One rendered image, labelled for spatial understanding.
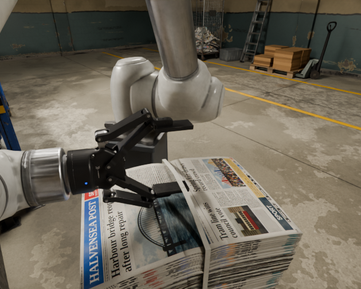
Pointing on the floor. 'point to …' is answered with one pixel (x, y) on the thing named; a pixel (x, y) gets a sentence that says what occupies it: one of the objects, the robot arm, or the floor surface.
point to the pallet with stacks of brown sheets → (282, 60)
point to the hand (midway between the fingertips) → (183, 156)
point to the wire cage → (204, 43)
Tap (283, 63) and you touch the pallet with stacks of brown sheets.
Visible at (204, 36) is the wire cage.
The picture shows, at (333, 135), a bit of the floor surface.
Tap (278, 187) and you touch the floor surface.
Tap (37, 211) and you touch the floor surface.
